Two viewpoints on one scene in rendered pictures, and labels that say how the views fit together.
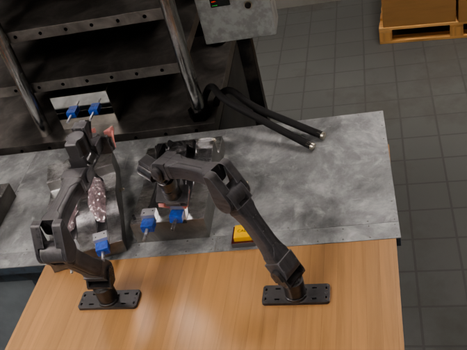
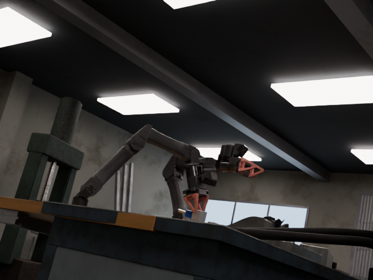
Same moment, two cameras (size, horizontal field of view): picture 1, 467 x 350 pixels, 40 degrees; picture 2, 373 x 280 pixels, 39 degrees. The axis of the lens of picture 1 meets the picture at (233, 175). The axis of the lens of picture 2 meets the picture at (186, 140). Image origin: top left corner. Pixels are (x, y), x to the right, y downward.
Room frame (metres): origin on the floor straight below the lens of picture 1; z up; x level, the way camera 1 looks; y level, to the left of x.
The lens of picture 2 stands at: (2.43, -1.83, 0.65)
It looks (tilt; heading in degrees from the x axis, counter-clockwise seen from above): 15 degrees up; 115
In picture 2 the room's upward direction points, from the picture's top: 13 degrees clockwise
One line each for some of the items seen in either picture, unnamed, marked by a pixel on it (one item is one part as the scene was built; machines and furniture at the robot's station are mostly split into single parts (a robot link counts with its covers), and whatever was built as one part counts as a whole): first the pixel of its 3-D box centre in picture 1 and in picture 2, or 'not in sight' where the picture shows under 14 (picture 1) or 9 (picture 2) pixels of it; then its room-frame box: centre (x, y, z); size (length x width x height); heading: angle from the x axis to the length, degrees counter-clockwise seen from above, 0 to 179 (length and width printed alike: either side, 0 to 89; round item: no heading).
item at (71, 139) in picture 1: (76, 158); (223, 158); (1.60, 0.44, 1.24); 0.12 x 0.09 x 0.12; 162
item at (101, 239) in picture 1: (103, 250); not in sight; (1.61, 0.49, 0.85); 0.13 x 0.05 x 0.05; 2
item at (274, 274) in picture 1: (287, 271); (85, 191); (1.25, -0.08, 0.90); 0.09 x 0.06 x 0.06; 132
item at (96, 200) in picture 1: (82, 196); not in sight; (1.87, 0.55, 0.90); 0.26 x 0.18 x 0.08; 2
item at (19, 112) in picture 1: (101, 94); not in sight; (2.87, 0.53, 0.75); 1.30 x 0.84 x 0.06; 75
